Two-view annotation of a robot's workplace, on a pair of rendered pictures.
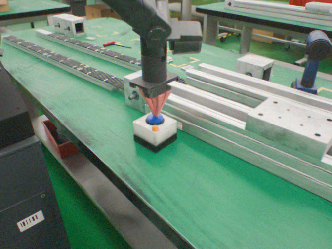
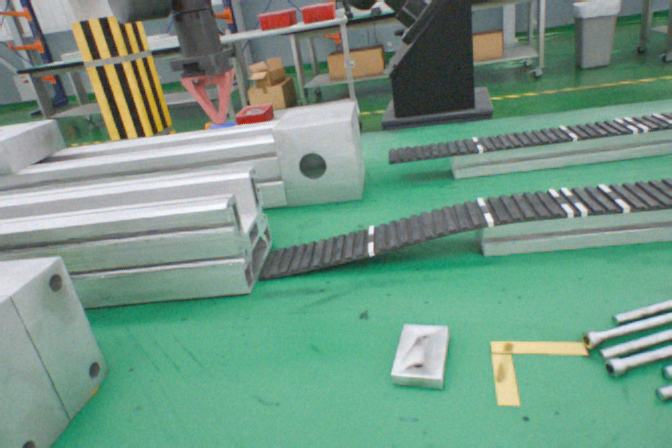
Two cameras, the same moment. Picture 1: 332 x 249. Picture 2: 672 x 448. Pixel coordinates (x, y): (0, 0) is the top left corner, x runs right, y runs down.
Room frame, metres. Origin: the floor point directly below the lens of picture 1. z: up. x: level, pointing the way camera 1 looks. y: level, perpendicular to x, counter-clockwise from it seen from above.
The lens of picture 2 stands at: (1.30, -0.28, 1.00)
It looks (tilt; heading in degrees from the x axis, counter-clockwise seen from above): 23 degrees down; 147
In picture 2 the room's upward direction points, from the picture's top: 10 degrees counter-clockwise
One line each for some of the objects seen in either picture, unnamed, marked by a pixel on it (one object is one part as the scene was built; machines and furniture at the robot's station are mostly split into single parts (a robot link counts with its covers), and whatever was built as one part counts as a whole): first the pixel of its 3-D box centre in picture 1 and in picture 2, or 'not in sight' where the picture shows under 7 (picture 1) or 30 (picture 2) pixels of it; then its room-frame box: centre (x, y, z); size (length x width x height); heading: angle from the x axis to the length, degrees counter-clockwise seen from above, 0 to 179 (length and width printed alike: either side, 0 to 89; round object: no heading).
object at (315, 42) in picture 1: (309, 66); not in sight; (0.84, -0.46, 0.89); 0.20 x 0.08 x 0.22; 159
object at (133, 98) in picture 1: (143, 91); (323, 150); (0.79, 0.06, 0.83); 0.12 x 0.09 x 0.10; 137
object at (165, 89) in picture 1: (151, 100); (215, 90); (0.58, 0.03, 0.90); 0.07 x 0.07 x 0.09; 47
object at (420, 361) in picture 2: (187, 68); (421, 354); (1.11, -0.10, 0.78); 0.05 x 0.03 x 0.01; 126
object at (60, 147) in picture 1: (68, 134); not in sight; (1.38, 0.57, 0.27); 0.31 x 0.21 x 0.10; 35
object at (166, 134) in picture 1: (157, 129); not in sight; (0.60, 0.02, 0.81); 0.10 x 0.08 x 0.06; 137
